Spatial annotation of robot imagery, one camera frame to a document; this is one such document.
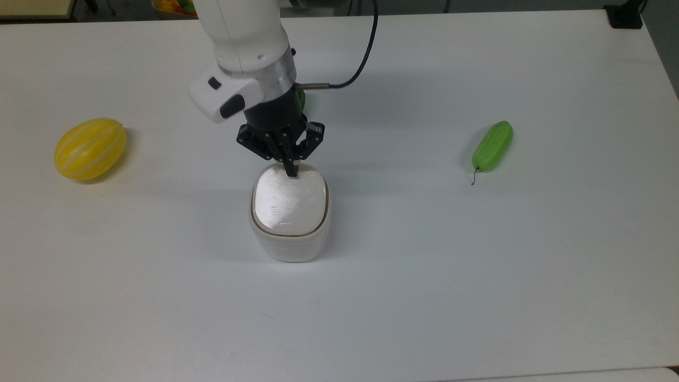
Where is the white plastic garbage bin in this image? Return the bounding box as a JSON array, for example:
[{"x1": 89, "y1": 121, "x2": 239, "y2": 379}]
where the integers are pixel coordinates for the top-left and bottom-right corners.
[{"x1": 249, "y1": 162, "x2": 333, "y2": 263}]

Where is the basket of mixed fruit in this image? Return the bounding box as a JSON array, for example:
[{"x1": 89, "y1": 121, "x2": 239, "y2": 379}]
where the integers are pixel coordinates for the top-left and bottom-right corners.
[{"x1": 152, "y1": 0, "x2": 198, "y2": 18}]

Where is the yellow striped melon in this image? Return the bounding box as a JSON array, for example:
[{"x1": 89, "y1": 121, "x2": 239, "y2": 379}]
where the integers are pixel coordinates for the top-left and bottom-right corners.
[{"x1": 54, "y1": 118, "x2": 128, "y2": 181}]

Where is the beige side table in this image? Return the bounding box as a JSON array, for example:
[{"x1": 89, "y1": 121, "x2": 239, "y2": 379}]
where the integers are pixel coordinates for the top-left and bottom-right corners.
[{"x1": 0, "y1": 0, "x2": 76, "y2": 21}]

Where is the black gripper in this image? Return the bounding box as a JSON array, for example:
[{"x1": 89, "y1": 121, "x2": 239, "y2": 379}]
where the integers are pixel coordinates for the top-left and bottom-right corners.
[{"x1": 237, "y1": 86, "x2": 326, "y2": 178}]

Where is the white garbage bin lid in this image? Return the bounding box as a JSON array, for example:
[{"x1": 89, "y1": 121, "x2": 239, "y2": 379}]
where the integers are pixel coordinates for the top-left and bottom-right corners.
[{"x1": 251, "y1": 163, "x2": 328, "y2": 237}]

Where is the black clamp block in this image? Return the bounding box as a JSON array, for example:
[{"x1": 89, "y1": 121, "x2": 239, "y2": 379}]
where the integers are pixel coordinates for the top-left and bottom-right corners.
[{"x1": 604, "y1": 0, "x2": 647, "y2": 29}]

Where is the light green cucumber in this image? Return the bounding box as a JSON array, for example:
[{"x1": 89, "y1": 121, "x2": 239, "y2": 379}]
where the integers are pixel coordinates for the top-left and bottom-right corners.
[{"x1": 471, "y1": 120, "x2": 514, "y2": 186}]

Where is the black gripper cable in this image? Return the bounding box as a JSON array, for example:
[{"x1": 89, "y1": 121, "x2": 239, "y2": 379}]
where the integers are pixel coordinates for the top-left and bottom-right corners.
[{"x1": 295, "y1": 0, "x2": 379, "y2": 91}]

